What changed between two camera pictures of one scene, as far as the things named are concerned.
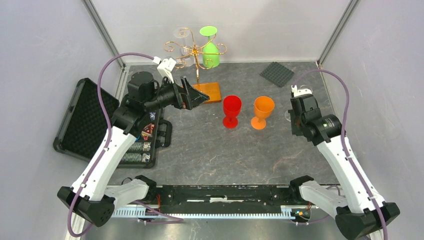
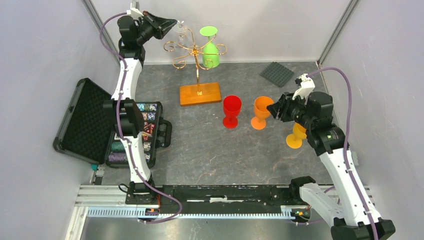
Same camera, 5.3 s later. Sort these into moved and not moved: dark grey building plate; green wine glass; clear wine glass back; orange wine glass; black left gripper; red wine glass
Moved: clear wine glass back; black left gripper
Not moved: red wine glass; orange wine glass; green wine glass; dark grey building plate
